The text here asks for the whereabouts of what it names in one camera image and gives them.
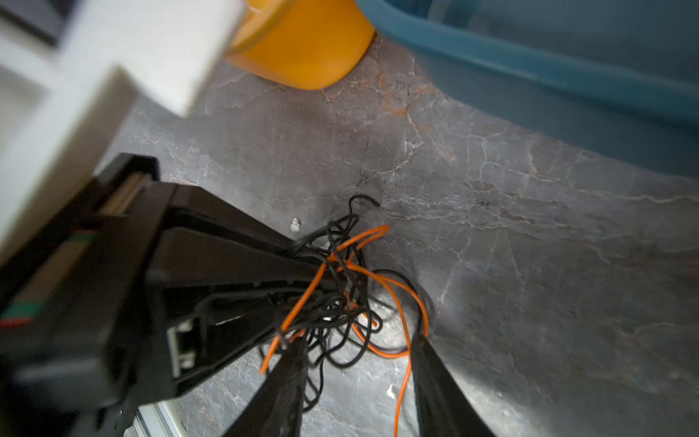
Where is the aluminium frame rail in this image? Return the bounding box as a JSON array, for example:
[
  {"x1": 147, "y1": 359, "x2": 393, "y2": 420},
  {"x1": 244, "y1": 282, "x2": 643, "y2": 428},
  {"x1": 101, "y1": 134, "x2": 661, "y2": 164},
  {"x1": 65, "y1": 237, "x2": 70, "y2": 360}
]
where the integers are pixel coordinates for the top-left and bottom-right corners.
[{"x1": 123, "y1": 401, "x2": 189, "y2": 437}]

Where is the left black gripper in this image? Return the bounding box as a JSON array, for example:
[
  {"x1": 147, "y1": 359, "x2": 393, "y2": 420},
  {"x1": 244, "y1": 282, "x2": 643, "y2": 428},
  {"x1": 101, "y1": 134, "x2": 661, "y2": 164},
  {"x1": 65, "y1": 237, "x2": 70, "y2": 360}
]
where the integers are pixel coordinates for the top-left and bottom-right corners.
[{"x1": 1, "y1": 154, "x2": 321, "y2": 436}]

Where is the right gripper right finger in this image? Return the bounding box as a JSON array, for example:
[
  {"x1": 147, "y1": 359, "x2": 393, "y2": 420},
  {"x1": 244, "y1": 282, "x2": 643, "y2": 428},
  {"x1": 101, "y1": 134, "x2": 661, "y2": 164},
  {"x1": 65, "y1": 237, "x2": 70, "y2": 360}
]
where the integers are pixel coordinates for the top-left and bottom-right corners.
[{"x1": 411, "y1": 334, "x2": 494, "y2": 437}]

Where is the orange cable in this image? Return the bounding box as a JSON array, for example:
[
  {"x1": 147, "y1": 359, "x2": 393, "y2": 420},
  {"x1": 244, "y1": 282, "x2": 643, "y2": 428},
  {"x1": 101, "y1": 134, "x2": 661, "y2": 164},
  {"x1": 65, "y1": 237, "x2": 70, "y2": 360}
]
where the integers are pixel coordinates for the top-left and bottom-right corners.
[{"x1": 258, "y1": 224, "x2": 431, "y2": 437}]

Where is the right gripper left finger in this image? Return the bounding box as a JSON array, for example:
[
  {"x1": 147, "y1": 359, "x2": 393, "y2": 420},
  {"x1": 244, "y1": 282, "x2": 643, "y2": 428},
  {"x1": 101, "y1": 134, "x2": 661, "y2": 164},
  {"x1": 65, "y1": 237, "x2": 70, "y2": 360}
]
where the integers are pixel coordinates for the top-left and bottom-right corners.
[{"x1": 223, "y1": 339, "x2": 309, "y2": 436}]

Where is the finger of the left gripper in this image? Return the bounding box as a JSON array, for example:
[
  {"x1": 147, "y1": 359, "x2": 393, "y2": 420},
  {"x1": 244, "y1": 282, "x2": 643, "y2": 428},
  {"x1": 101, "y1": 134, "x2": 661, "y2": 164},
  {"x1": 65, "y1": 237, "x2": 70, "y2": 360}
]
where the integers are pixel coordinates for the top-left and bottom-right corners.
[{"x1": 163, "y1": 185, "x2": 292, "y2": 262}]

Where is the left yellow plastic bin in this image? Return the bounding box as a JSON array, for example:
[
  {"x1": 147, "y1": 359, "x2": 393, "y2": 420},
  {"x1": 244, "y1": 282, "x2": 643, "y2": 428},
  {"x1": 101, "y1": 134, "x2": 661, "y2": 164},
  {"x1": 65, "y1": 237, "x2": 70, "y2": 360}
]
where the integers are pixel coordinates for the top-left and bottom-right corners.
[{"x1": 226, "y1": 0, "x2": 375, "y2": 90}]

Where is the black cable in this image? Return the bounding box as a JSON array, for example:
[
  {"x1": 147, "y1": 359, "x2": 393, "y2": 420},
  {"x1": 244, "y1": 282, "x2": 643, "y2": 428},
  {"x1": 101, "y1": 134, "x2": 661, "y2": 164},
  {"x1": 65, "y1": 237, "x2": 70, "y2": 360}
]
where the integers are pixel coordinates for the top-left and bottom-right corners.
[{"x1": 272, "y1": 194, "x2": 422, "y2": 413}]

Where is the teal plastic bin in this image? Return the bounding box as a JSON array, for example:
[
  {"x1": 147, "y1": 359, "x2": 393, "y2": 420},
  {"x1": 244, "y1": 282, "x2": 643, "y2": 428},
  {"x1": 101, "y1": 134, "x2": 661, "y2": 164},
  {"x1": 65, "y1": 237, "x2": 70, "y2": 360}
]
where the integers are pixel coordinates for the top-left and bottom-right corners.
[{"x1": 359, "y1": 0, "x2": 698, "y2": 177}]

